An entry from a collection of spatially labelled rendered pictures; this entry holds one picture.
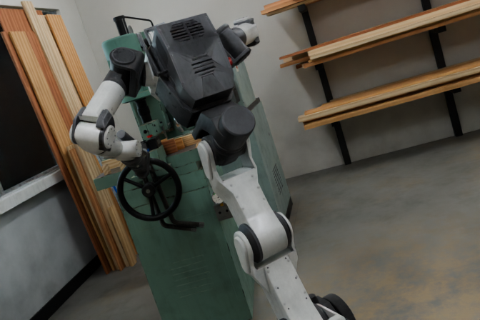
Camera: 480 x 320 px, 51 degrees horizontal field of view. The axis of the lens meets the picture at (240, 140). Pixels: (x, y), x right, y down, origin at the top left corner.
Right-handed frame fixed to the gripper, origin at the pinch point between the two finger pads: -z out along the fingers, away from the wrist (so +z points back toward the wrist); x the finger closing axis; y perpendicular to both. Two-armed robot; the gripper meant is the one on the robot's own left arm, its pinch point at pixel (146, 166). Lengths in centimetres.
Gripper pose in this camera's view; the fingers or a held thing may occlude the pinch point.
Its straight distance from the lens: 213.9
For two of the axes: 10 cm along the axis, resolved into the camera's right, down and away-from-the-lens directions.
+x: -0.3, -9.4, 3.3
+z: -2.0, -3.2, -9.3
